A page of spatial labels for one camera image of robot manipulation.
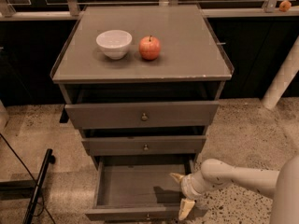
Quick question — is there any white ceramic bowl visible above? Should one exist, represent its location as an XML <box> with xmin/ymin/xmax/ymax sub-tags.
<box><xmin>96</xmin><ymin>30</ymin><xmax>133</xmax><ymax>60</ymax></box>

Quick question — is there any grey metal drawer cabinet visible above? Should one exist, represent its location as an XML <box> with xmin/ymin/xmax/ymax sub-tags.
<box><xmin>50</xmin><ymin>4</ymin><xmax>235</xmax><ymax>170</ymax></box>

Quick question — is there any grey bottom drawer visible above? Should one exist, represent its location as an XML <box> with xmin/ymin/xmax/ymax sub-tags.
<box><xmin>84</xmin><ymin>157</ymin><xmax>208</xmax><ymax>222</ymax></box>

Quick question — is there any grey middle drawer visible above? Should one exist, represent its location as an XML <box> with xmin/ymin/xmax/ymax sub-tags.
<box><xmin>82</xmin><ymin>135</ymin><xmax>206</xmax><ymax>156</ymax></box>

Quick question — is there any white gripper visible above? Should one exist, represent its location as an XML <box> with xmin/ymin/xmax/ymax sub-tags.
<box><xmin>169</xmin><ymin>171</ymin><xmax>209</xmax><ymax>220</ymax></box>

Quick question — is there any red apple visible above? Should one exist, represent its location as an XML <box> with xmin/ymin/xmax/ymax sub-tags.
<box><xmin>138</xmin><ymin>35</ymin><xmax>161</xmax><ymax>61</ymax></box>

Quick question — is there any small orange fruit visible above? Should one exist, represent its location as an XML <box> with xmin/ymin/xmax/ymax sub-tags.
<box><xmin>279</xmin><ymin>0</ymin><xmax>292</xmax><ymax>12</ymax></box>

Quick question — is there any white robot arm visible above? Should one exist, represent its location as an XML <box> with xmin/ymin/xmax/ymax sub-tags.
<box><xmin>170</xmin><ymin>156</ymin><xmax>299</xmax><ymax>224</ymax></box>

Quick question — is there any black cable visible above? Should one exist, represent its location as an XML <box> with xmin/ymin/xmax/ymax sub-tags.
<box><xmin>0</xmin><ymin>133</ymin><xmax>57</xmax><ymax>224</ymax></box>

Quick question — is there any white diagonal post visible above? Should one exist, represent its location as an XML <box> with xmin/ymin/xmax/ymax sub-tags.
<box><xmin>262</xmin><ymin>36</ymin><xmax>299</xmax><ymax>109</ymax></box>

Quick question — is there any black metal stand leg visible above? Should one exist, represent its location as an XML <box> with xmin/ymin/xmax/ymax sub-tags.
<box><xmin>22</xmin><ymin>148</ymin><xmax>55</xmax><ymax>224</ymax></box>

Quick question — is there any grey drawer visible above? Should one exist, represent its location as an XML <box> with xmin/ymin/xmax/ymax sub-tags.
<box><xmin>84</xmin><ymin>157</ymin><xmax>208</xmax><ymax>222</ymax></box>
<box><xmin>65</xmin><ymin>101</ymin><xmax>219</xmax><ymax>129</ymax></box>
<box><xmin>82</xmin><ymin>135</ymin><xmax>206</xmax><ymax>156</ymax></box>

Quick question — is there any grey top drawer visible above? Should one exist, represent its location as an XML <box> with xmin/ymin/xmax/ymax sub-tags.
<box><xmin>65</xmin><ymin>101</ymin><xmax>219</xmax><ymax>129</ymax></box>

